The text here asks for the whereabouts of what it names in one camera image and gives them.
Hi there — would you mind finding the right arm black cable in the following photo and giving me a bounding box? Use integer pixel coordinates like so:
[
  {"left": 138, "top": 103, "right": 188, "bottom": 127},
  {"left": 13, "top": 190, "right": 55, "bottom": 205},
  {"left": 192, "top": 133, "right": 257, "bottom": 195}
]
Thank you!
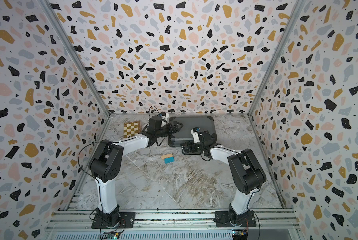
[{"left": 249, "top": 209, "right": 261, "bottom": 240}]

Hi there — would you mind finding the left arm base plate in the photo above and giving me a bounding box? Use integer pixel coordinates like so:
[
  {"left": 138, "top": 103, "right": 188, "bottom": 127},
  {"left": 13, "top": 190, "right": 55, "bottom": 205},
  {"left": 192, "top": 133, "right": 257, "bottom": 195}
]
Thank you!
[{"left": 91, "top": 212, "right": 136, "bottom": 230}]

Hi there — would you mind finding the metal corner frame post right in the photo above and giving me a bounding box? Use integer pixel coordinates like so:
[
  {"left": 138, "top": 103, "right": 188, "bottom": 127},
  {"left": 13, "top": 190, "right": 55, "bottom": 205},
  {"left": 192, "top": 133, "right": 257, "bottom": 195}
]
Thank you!
[{"left": 247, "top": 0, "right": 306, "bottom": 117}]

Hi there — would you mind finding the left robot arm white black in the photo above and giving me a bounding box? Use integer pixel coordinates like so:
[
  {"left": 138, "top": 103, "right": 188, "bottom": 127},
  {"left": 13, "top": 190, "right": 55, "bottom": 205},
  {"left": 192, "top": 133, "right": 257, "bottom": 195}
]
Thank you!
[{"left": 88, "top": 115, "right": 184, "bottom": 225}]

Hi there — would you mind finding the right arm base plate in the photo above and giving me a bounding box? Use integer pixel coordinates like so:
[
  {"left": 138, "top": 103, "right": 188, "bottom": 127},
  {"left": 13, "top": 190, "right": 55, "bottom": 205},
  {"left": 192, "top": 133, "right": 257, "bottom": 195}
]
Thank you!
[{"left": 214, "top": 210, "right": 257, "bottom": 228}]

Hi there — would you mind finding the wooden chess board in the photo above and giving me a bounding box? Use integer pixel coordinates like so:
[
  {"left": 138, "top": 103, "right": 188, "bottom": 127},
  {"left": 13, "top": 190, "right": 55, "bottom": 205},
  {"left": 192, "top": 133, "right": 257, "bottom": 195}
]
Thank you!
[{"left": 123, "top": 121, "right": 141, "bottom": 138}]

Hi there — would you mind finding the right circuit board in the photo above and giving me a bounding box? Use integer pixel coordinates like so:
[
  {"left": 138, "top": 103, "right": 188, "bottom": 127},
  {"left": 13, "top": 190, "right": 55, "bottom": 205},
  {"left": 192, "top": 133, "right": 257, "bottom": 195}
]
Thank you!
[{"left": 232, "top": 230, "right": 249, "bottom": 240}]

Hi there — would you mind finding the teal block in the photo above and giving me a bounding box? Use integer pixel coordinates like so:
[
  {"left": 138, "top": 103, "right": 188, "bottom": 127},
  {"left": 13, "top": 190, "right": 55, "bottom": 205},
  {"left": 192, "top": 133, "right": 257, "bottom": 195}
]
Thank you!
[{"left": 164, "top": 157, "right": 174, "bottom": 164}]

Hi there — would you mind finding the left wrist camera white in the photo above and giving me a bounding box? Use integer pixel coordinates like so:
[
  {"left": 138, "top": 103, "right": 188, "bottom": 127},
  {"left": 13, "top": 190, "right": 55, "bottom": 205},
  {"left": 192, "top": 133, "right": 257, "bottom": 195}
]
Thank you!
[{"left": 159, "top": 112, "right": 169, "bottom": 121}]

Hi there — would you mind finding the circuit board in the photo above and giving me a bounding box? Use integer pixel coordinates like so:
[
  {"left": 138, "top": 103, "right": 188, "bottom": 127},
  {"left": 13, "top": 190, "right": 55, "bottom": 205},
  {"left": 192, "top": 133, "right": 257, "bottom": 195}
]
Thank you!
[
  {"left": 232, "top": 230, "right": 249, "bottom": 240},
  {"left": 100, "top": 232, "right": 121, "bottom": 240}
]

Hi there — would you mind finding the tan wooden block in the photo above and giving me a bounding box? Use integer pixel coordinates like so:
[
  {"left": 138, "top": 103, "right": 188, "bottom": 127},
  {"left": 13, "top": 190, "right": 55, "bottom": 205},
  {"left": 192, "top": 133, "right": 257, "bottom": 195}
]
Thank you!
[{"left": 161, "top": 154, "right": 173, "bottom": 160}]

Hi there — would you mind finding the metal corner frame post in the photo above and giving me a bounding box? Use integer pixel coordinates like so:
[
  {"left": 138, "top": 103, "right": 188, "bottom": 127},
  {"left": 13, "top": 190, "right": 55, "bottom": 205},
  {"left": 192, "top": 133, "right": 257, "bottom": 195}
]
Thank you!
[
  {"left": 38, "top": 0, "right": 110, "bottom": 118},
  {"left": 247, "top": 0, "right": 306, "bottom": 117}
]

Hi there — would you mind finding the metal corner frame post left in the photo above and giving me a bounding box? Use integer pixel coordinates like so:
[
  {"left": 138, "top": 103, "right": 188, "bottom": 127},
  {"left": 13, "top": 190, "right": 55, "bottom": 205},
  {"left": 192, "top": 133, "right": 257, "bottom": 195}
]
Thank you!
[{"left": 38, "top": 0, "right": 110, "bottom": 118}]

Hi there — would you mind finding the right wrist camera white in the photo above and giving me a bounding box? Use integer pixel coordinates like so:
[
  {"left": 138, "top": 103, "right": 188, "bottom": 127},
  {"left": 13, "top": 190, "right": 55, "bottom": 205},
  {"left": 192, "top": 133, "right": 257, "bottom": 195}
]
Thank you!
[{"left": 191, "top": 127, "right": 201, "bottom": 143}]

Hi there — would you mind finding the aluminium mounting rail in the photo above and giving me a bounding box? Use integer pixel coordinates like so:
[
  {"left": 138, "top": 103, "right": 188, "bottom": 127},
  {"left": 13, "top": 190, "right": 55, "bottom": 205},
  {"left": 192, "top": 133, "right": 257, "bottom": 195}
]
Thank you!
[{"left": 43, "top": 209, "right": 304, "bottom": 240}]

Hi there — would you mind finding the left circuit board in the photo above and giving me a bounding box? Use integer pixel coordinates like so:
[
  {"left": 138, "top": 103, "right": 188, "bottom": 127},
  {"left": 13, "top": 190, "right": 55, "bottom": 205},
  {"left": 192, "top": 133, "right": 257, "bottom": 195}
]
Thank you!
[{"left": 100, "top": 232, "right": 121, "bottom": 240}]

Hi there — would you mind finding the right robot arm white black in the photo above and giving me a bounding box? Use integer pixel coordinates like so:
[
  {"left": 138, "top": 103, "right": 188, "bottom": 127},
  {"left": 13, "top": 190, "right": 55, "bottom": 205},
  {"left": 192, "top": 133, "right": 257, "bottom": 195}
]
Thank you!
[{"left": 181, "top": 131, "right": 267, "bottom": 227}]

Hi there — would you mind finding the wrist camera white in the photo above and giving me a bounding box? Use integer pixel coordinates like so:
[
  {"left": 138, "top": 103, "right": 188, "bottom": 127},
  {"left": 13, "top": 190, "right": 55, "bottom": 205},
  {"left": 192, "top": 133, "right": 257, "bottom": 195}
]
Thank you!
[
  {"left": 191, "top": 127, "right": 201, "bottom": 143},
  {"left": 159, "top": 112, "right": 169, "bottom": 121}
]

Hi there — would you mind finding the dark grey poker case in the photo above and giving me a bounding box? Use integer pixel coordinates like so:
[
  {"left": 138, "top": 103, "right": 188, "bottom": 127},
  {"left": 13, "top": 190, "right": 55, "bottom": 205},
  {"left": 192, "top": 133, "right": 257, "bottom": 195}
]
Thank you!
[{"left": 168, "top": 116, "right": 217, "bottom": 157}]

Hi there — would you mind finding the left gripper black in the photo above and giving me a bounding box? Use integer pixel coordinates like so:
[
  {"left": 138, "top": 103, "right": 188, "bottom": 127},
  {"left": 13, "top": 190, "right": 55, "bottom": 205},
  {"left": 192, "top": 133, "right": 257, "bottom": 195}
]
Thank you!
[{"left": 155, "top": 122, "right": 183, "bottom": 140}]

